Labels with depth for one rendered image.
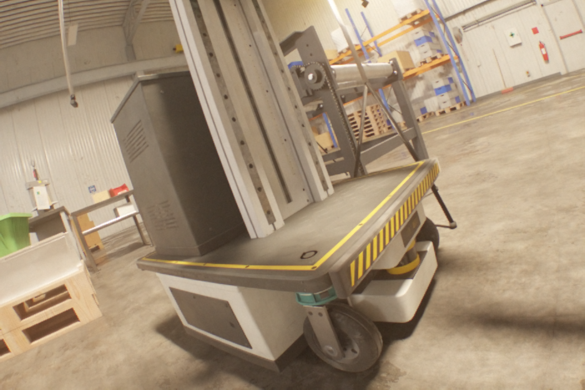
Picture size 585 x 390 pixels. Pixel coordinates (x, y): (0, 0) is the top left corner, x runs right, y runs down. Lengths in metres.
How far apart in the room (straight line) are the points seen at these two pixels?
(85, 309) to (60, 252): 0.40
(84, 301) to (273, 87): 1.58
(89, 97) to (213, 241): 12.05
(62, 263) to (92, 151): 10.11
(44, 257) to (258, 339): 1.65
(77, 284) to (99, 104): 11.05
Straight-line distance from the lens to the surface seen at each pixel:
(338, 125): 1.75
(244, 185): 0.74
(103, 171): 11.91
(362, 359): 0.66
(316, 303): 0.56
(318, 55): 1.81
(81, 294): 1.94
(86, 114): 12.47
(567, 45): 10.48
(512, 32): 10.34
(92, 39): 14.03
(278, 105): 0.96
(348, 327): 0.60
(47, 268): 2.11
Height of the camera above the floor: 0.50
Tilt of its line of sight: 4 degrees down
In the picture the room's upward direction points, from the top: 20 degrees counter-clockwise
